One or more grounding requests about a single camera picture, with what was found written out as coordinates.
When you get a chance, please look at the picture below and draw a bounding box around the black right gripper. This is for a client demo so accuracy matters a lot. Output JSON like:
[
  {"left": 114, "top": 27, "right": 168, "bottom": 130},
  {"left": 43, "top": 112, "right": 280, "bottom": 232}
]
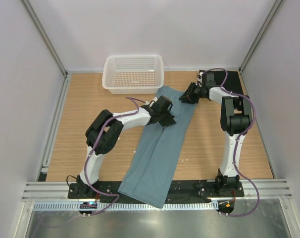
[{"left": 179, "top": 82, "right": 203, "bottom": 104}]

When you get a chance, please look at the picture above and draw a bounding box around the teal blue t-shirt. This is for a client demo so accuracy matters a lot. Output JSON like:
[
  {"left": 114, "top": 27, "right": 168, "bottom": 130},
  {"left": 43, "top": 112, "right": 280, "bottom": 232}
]
[{"left": 118, "top": 86, "right": 196, "bottom": 208}]

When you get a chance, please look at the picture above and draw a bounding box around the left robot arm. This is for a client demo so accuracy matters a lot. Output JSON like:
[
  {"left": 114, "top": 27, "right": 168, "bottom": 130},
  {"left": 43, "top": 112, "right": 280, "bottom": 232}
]
[{"left": 75, "top": 96, "right": 176, "bottom": 198}]

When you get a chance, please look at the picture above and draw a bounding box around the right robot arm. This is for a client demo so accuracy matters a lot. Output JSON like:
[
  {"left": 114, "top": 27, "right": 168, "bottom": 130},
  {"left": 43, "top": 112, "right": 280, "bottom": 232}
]
[{"left": 179, "top": 68, "right": 254, "bottom": 196}]

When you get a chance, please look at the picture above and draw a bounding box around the folded black t-shirt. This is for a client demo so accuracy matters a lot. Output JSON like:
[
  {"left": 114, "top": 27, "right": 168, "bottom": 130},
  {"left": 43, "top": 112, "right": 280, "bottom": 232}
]
[{"left": 197, "top": 68, "right": 244, "bottom": 94}]

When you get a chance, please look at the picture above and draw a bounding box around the white perforated plastic basket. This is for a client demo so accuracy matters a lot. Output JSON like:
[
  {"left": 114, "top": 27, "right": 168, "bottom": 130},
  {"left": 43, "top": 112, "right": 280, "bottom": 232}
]
[{"left": 102, "top": 55, "right": 164, "bottom": 94}]

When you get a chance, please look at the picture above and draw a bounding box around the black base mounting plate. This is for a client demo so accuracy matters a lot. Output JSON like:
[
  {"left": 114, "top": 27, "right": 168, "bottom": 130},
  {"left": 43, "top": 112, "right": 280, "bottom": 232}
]
[{"left": 67, "top": 180, "right": 245, "bottom": 204}]

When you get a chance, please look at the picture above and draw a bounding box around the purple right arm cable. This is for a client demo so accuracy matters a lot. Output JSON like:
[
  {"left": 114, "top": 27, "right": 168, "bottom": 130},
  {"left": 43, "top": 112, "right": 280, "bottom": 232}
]
[{"left": 201, "top": 67, "right": 261, "bottom": 218}]

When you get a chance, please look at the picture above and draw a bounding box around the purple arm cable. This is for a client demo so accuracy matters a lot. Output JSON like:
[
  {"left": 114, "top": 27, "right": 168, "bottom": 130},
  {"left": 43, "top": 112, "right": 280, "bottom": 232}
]
[
  {"left": 83, "top": 96, "right": 120, "bottom": 216},
  {"left": 201, "top": 67, "right": 261, "bottom": 218}
]

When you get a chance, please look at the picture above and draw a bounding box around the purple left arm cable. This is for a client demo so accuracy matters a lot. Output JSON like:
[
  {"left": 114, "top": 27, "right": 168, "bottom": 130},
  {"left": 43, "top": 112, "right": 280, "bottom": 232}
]
[{"left": 83, "top": 96, "right": 120, "bottom": 216}]

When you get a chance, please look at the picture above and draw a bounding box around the aluminium front frame rail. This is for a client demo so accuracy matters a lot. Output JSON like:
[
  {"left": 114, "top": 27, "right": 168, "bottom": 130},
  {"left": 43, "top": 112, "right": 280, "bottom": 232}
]
[{"left": 21, "top": 178, "right": 292, "bottom": 201}]

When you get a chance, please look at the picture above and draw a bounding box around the slotted grey cable duct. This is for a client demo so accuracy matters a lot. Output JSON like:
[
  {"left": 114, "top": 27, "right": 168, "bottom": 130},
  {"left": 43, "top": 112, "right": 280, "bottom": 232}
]
[{"left": 33, "top": 200, "right": 218, "bottom": 212}]

